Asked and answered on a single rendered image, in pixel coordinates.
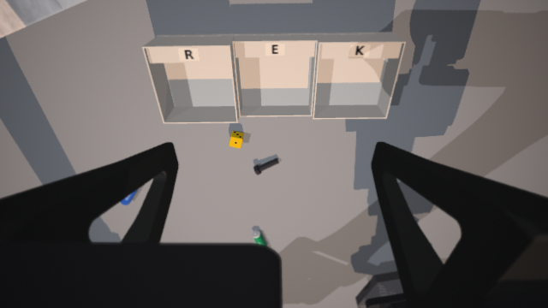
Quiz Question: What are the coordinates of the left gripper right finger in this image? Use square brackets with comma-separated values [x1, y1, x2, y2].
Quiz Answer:
[371, 142, 548, 308]

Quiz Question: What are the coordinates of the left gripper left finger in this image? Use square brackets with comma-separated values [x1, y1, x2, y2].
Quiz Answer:
[0, 142, 179, 243]

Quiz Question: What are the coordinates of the yellow die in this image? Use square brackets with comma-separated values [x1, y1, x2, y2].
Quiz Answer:
[229, 131, 244, 148]

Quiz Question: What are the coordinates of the row of three labelled bins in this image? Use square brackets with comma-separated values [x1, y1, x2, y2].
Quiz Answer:
[142, 32, 406, 123]

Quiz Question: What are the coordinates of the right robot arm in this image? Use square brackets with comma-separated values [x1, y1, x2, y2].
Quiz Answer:
[366, 293, 408, 308]

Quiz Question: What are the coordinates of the blue aa battery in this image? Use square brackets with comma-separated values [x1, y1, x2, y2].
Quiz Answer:
[121, 190, 138, 205]

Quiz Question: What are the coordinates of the green aa battery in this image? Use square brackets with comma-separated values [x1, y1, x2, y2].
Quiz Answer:
[253, 230, 267, 246]

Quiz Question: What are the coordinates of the black hex bolt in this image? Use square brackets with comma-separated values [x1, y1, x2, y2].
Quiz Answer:
[253, 159, 277, 175]

